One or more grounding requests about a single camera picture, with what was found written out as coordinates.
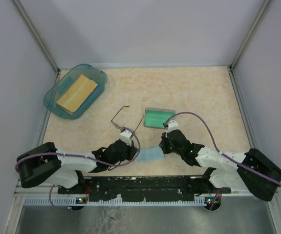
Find light blue cleaning cloth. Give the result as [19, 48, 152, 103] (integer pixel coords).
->
[136, 146, 165, 162]

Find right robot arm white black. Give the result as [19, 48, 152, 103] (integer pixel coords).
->
[159, 130, 281, 202]

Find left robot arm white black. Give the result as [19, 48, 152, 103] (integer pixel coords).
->
[15, 139, 138, 194]

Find black aviator sunglasses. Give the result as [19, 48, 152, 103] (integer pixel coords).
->
[110, 105, 133, 130]

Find grey glasses case green lining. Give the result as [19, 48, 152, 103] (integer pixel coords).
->
[144, 107, 176, 129]

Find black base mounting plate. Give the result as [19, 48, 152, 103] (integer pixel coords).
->
[58, 175, 218, 202]

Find teal plastic bin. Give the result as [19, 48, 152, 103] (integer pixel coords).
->
[43, 64, 108, 119]

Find shiny metal front panel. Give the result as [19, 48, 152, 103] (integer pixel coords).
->
[16, 196, 276, 234]

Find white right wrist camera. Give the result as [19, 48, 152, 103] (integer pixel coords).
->
[163, 119, 179, 133]

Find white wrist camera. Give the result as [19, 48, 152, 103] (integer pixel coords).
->
[163, 119, 179, 133]
[120, 127, 132, 146]

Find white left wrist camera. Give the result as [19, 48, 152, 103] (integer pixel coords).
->
[120, 127, 132, 146]

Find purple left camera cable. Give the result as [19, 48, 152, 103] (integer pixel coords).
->
[14, 126, 141, 173]

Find white slotted cable duct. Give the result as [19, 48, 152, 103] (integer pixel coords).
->
[23, 196, 223, 206]

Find aluminium frame post right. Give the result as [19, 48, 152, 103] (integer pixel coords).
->
[229, 0, 273, 71]

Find aluminium frame post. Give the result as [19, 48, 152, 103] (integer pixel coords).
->
[229, 0, 273, 71]
[10, 0, 61, 73]

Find aluminium front rail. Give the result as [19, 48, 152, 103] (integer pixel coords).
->
[14, 175, 277, 195]

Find aluminium frame post left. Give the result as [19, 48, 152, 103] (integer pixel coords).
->
[10, 0, 61, 73]

